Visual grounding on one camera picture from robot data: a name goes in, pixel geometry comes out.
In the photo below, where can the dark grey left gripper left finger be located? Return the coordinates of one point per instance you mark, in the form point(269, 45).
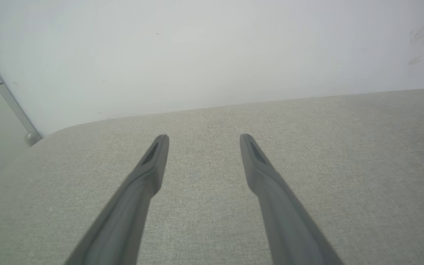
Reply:
point(123, 221)

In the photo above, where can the pale grey wall baseboard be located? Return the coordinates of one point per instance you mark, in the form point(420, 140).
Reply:
point(6, 94)

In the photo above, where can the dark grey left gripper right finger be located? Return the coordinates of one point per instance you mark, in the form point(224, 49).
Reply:
point(293, 224)

